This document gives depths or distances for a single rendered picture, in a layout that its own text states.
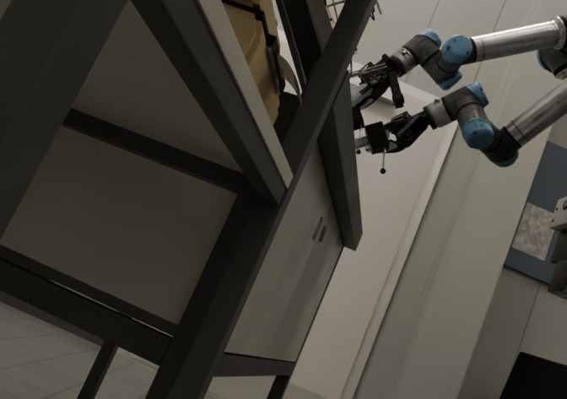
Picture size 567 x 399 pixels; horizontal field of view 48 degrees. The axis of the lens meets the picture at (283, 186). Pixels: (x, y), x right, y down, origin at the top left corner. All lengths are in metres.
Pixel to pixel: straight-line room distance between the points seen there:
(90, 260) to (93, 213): 0.07
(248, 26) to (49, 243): 0.51
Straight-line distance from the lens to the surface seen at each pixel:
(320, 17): 1.03
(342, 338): 3.74
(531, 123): 1.83
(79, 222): 1.01
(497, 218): 3.77
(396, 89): 1.95
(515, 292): 4.07
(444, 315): 3.62
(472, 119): 1.75
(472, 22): 4.43
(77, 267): 0.99
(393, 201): 3.86
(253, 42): 0.65
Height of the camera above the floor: 0.47
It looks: 12 degrees up
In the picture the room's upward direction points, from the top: 24 degrees clockwise
